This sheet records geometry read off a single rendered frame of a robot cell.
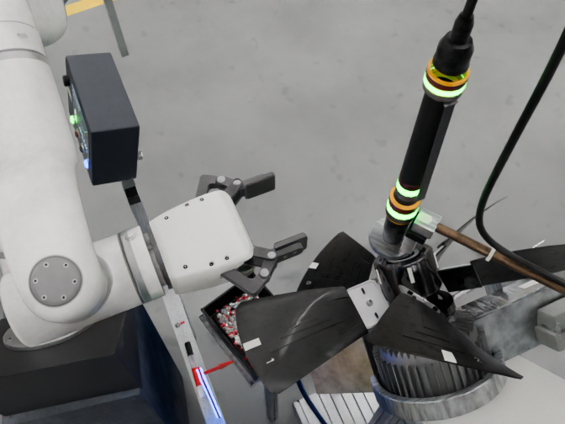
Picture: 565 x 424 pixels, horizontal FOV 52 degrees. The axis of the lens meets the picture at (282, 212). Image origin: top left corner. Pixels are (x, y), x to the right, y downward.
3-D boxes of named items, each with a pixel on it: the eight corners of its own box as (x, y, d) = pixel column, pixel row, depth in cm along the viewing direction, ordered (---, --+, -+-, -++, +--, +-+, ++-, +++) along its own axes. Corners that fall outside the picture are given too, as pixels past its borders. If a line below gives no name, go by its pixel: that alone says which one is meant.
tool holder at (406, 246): (432, 239, 90) (447, 205, 82) (413, 273, 87) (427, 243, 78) (381, 213, 92) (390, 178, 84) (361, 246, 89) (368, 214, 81)
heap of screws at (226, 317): (298, 338, 146) (298, 334, 143) (254, 373, 142) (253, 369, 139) (252, 285, 154) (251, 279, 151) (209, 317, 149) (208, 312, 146)
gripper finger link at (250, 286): (203, 251, 66) (246, 233, 67) (229, 308, 62) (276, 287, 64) (201, 247, 65) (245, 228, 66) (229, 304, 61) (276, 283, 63)
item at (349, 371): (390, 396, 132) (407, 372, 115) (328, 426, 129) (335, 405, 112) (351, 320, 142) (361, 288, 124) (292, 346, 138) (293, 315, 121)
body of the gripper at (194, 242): (143, 241, 70) (229, 209, 73) (169, 312, 66) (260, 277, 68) (129, 209, 64) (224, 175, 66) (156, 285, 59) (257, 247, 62)
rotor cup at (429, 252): (470, 299, 113) (454, 238, 110) (420, 334, 106) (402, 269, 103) (416, 291, 125) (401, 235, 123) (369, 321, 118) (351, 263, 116)
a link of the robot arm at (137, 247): (129, 251, 70) (152, 242, 71) (150, 314, 66) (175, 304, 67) (111, 216, 63) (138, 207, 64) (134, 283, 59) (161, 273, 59)
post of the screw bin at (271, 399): (278, 417, 215) (275, 350, 146) (272, 422, 214) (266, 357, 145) (273, 411, 216) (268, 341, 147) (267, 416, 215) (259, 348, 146)
